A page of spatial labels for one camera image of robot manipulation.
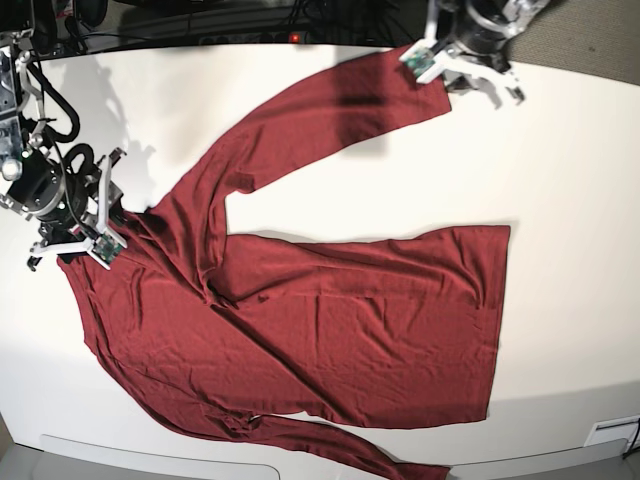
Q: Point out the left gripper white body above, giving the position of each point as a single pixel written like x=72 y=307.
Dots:
x=468 y=40

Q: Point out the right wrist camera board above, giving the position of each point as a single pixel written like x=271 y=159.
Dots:
x=105 y=250

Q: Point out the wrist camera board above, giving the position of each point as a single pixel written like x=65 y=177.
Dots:
x=105 y=250
x=418 y=59

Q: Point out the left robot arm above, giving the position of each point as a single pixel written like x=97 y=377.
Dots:
x=464 y=45

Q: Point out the dark red long-sleeve shirt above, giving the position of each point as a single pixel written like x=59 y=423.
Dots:
x=248 y=339

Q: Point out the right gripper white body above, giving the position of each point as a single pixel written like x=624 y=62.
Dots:
x=79 y=209

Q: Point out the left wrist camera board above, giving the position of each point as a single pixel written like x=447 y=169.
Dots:
x=418 y=59

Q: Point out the white power strip red switch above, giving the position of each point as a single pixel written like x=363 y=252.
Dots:
x=279 y=37

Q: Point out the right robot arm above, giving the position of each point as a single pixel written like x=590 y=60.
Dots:
x=38 y=126

